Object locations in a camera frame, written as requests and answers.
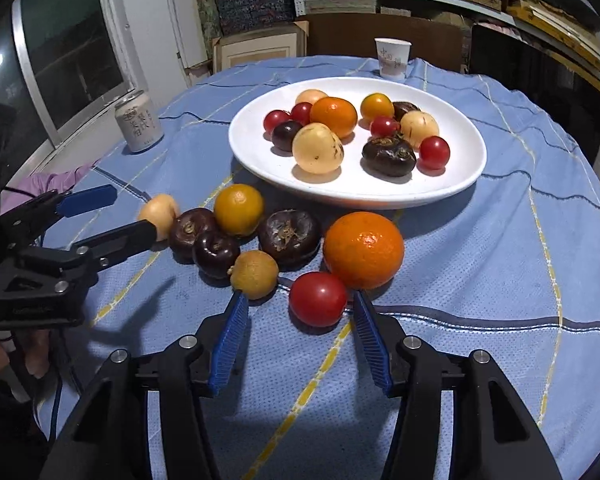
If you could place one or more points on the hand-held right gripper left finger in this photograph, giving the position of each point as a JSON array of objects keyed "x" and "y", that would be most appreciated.
[{"x": 230, "y": 345}]

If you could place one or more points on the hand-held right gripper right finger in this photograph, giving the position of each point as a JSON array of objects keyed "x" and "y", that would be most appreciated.
[{"x": 372, "y": 345}]

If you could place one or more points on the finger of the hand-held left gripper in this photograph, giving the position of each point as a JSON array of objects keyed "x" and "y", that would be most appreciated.
[
  {"x": 87, "y": 200},
  {"x": 125, "y": 240}
]

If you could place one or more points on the small pale yellow fruit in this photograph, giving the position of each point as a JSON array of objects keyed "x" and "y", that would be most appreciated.
[{"x": 160, "y": 209}]

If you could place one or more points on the red tomato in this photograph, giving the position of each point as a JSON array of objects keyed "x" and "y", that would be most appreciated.
[
  {"x": 276, "y": 120},
  {"x": 301, "y": 112},
  {"x": 434, "y": 152},
  {"x": 318, "y": 299},
  {"x": 384, "y": 125}
]

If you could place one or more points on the white oval plate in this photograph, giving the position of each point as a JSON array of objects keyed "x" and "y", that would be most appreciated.
[{"x": 355, "y": 187}]

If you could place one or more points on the large dark brown water chestnut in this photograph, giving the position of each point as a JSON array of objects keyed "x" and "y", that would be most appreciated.
[{"x": 388, "y": 156}]

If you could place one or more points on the dark purple round fruit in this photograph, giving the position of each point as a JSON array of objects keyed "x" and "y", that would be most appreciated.
[
  {"x": 215, "y": 254},
  {"x": 285, "y": 136}
]

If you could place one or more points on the large orange mandarin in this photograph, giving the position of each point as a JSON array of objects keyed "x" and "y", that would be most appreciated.
[
  {"x": 364, "y": 250},
  {"x": 333, "y": 116}
]

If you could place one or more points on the yellow tomato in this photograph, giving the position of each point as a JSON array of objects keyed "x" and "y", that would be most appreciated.
[{"x": 376, "y": 106}]

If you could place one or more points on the person's left hand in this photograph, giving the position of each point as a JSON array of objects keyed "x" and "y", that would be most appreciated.
[{"x": 30, "y": 350}]

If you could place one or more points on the pink cloth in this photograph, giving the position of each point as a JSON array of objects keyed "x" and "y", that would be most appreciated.
[{"x": 45, "y": 182}]

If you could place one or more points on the small tan round fruit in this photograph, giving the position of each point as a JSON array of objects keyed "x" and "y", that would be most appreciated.
[{"x": 254, "y": 274}]

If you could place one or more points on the white drink can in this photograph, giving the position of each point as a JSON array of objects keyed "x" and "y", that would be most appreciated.
[{"x": 139, "y": 122}]

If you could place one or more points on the small yellow-orange tangerine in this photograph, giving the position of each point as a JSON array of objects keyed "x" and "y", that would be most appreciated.
[{"x": 238, "y": 210}]

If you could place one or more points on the blue striped tablecloth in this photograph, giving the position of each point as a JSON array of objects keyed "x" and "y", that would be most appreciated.
[{"x": 480, "y": 270}]

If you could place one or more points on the person's dark clothing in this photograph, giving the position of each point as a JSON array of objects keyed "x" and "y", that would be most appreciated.
[{"x": 5, "y": 435}]

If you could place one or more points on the aluminium framed window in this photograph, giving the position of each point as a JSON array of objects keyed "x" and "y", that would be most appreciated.
[{"x": 65, "y": 45}]

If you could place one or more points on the open cardboard box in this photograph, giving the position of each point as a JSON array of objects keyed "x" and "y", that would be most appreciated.
[{"x": 260, "y": 50}]

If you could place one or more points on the peach-coloured round fruit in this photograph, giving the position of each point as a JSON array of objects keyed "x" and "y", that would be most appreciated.
[{"x": 310, "y": 96}]

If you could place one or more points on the small dark brown water chestnut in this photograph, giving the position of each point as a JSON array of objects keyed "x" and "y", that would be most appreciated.
[{"x": 406, "y": 109}]

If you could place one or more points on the stack of blue patterned boxes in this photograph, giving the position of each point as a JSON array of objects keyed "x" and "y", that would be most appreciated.
[{"x": 250, "y": 7}]

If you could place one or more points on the white paper cup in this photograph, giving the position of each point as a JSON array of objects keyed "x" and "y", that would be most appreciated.
[{"x": 392, "y": 60}]

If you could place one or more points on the brown cardboard panel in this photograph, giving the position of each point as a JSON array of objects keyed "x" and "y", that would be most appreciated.
[{"x": 340, "y": 35}]

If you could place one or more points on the stack of yellow wooden boxes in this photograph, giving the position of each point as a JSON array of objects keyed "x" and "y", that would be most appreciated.
[{"x": 555, "y": 25}]

